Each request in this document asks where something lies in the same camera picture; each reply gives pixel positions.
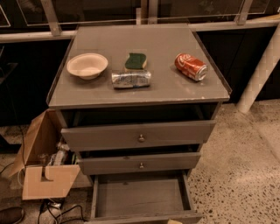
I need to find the grey bottom drawer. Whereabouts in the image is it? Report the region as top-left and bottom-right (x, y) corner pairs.
(85, 171), (202, 224)

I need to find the grey drawer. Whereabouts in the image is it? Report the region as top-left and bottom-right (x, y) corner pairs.
(61, 120), (216, 151)
(79, 152), (201, 175)
(85, 171), (202, 224)

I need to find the grey top drawer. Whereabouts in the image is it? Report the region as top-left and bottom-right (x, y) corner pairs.
(61, 120), (216, 151)

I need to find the grey middle drawer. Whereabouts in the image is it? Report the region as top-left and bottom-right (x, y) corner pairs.
(79, 152), (201, 175)

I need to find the grey drawer cabinet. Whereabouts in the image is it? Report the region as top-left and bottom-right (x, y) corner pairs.
(49, 24), (229, 163)

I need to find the plastic bottle in box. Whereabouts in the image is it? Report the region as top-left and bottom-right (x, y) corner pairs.
(53, 142), (69, 165)

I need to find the brown cardboard box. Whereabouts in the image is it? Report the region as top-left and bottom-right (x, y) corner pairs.
(10, 109), (91, 200)

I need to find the silver crushed can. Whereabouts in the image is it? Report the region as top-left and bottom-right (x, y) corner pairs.
(111, 70), (151, 88)

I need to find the red cola can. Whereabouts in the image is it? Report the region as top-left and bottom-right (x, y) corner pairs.
(174, 53), (208, 81)

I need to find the dark brown shoe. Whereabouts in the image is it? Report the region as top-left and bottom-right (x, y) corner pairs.
(0, 206), (25, 224)

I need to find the green yellow sponge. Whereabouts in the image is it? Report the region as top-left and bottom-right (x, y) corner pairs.
(124, 52), (147, 70)

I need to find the beige paper bowl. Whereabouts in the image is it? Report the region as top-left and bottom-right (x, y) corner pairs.
(66, 53), (108, 80)

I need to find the black cable on floor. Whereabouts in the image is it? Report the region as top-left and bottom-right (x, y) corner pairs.
(37, 199), (88, 224)

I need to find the white slanted post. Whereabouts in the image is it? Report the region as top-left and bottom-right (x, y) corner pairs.
(236, 24), (280, 114)

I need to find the metal railing frame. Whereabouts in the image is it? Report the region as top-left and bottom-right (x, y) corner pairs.
(0, 0), (280, 43)

